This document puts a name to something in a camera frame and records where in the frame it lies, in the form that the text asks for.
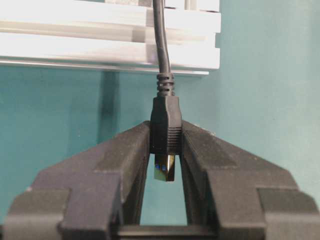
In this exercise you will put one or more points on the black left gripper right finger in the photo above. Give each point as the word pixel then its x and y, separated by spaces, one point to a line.
pixel 241 195

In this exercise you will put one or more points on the black left gripper triangular left finger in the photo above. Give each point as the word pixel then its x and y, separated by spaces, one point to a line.
pixel 80 197

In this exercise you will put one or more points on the aluminium extrusion frame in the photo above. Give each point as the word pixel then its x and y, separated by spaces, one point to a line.
pixel 112 35

